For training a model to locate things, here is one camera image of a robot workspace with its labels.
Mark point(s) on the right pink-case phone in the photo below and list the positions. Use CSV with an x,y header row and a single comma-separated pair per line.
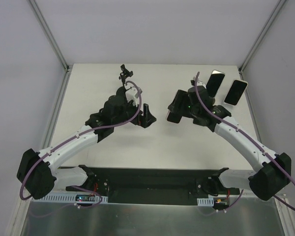
x,y
235,92

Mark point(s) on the black round-base phone stand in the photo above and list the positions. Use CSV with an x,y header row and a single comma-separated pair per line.
x,y
125,73

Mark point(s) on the white phone stand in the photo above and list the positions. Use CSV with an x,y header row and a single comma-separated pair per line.
x,y
229,107

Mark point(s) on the aluminium frame post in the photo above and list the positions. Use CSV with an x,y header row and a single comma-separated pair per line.
x,y
262,34
48,33

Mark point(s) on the pink-case phone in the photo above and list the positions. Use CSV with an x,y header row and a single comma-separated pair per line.
x,y
174,116
235,92

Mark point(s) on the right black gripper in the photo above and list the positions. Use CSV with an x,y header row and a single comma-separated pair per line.
x,y
178,106

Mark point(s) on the rear silver-edged phone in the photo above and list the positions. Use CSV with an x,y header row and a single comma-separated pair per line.
x,y
214,82

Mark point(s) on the left aluminium frame post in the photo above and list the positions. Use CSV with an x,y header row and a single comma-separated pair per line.
x,y
48,33

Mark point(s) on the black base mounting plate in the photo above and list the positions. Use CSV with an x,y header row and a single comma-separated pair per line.
x,y
155,186

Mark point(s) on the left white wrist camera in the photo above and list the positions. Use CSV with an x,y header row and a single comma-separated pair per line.
x,y
132,96

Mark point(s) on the white cable duct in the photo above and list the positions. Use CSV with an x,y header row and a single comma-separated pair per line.
x,y
205,202
73,198

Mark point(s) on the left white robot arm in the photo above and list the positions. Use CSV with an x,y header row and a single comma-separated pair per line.
x,y
40,172

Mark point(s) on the pink-case phone front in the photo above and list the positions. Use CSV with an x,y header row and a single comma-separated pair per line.
x,y
174,116

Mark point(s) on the right white cable duct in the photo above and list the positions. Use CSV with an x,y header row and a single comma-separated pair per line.
x,y
205,202

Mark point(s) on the right aluminium table rail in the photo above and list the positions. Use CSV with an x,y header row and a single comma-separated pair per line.
x,y
250,106

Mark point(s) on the left white cable duct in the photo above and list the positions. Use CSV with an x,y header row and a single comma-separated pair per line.
x,y
73,198

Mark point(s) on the right aluminium frame post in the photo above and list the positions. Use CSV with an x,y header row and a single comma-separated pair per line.
x,y
262,34

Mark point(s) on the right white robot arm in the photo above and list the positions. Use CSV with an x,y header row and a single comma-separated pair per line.
x,y
270,170

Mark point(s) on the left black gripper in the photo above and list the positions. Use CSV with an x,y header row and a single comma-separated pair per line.
x,y
141,117

